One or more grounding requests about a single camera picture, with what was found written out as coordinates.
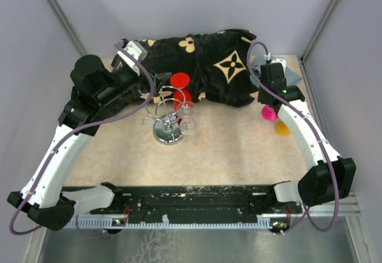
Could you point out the clear wine glass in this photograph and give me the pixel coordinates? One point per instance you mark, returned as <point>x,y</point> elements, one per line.
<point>185,111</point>

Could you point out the pink plastic wine glass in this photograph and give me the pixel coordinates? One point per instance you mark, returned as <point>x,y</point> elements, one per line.
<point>269,114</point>

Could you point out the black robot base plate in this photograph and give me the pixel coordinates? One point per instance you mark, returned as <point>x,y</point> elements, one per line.
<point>197,204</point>

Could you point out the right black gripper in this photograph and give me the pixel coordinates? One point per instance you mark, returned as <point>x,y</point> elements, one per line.
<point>260,96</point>

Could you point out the black patterned plush blanket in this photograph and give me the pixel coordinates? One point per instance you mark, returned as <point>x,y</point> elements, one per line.
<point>216,64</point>

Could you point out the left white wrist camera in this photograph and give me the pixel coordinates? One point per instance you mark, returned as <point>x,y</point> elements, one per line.
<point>135,50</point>

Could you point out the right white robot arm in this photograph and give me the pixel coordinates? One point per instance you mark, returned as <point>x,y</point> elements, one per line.
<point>328,175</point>

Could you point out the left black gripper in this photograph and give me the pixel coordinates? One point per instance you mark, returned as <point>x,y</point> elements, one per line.
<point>142,83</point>

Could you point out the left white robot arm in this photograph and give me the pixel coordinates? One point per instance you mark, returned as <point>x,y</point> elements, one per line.
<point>98,97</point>

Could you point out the chrome wine glass rack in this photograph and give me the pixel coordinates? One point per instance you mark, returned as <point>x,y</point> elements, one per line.
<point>166,125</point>

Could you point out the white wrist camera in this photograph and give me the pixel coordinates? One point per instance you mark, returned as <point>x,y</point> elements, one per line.
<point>271,59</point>
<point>135,50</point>

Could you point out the yellow plastic wine glass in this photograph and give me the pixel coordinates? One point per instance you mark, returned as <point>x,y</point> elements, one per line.
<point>282,129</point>

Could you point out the blue denim cloth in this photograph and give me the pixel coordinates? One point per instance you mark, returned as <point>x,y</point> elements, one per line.
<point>291,77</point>

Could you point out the red plastic wine glass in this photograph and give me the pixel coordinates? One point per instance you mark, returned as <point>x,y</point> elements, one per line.
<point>180,80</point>

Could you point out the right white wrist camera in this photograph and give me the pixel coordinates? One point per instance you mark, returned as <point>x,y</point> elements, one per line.
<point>271,59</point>

